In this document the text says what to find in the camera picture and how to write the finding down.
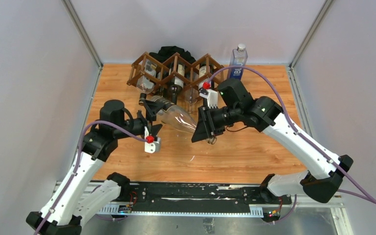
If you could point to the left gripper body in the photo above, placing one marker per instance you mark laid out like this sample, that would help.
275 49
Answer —
138 124

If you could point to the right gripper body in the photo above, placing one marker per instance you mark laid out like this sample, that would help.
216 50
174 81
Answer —
223 117

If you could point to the clear wine bottle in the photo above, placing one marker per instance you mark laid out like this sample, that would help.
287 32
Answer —
174 115

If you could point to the small clear liquor bottle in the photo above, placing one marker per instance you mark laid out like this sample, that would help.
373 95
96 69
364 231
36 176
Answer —
144 84

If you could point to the blue square water bottle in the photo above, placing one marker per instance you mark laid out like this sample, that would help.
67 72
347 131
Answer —
239 57

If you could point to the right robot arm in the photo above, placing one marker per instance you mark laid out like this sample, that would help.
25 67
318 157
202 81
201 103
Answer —
231 103

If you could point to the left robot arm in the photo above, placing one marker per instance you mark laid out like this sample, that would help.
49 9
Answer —
66 212

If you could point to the brown wooden wine rack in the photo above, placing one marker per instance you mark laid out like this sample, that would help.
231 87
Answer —
167 70

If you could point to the dark wine bottle middle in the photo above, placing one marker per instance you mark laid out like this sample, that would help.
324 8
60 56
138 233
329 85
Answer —
176 84

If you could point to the dark wine bottle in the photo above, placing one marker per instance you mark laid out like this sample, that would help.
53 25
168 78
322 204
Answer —
176 84
203 70

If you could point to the dark wine bottle right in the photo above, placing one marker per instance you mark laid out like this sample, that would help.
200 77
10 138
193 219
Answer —
203 70

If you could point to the clear bottle in rack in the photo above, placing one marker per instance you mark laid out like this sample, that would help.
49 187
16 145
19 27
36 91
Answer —
191 94

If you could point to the black cloth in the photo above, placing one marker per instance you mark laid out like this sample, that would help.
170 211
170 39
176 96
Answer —
166 52

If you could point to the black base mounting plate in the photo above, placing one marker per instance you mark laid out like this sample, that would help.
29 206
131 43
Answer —
192 198

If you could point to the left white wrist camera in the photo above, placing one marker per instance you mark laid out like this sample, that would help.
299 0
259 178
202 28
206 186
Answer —
153 143

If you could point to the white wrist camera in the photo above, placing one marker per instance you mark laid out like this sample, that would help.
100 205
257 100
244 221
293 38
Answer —
210 97
153 143

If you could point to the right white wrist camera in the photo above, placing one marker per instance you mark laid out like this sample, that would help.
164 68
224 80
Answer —
210 97

